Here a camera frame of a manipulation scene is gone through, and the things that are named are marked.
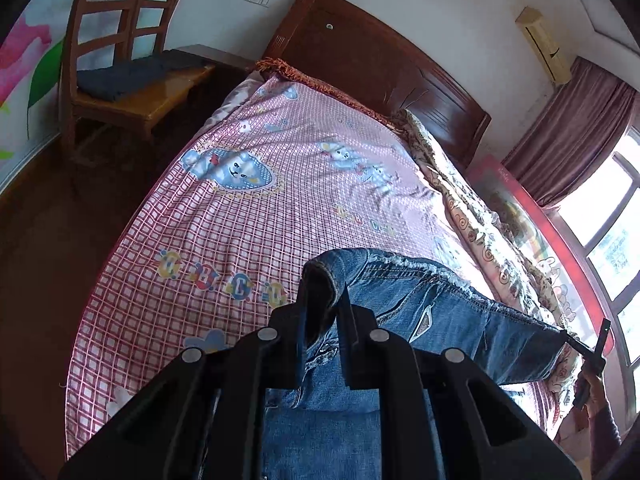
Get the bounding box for dark wooden headboard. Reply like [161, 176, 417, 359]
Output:
[264, 0, 491, 168]

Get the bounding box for maroon curtain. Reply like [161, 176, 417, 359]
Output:
[502, 56, 639, 208]

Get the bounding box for dark seat cushion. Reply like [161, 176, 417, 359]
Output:
[77, 50, 207, 102]

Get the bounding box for wall air conditioner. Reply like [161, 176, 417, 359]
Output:
[515, 6, 572, 86]

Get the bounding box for window frame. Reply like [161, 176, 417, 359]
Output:
[551, 126, 639, 405]

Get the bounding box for wooden chair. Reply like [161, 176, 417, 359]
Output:
[58, 0, 215, 154]

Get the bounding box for right hand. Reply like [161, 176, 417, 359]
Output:
[580, 365, 608, 419]

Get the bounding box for red framed picture board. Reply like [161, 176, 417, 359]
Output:
[469, 155, 608, 344]

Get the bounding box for blue denim jeans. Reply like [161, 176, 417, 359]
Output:
[262, 248, 563, 479]

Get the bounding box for pink checkered bed sheet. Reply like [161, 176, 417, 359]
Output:
[64, 71, 561, 461]

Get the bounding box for floral quilt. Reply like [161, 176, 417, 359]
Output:
[399, 109, 586, 396]

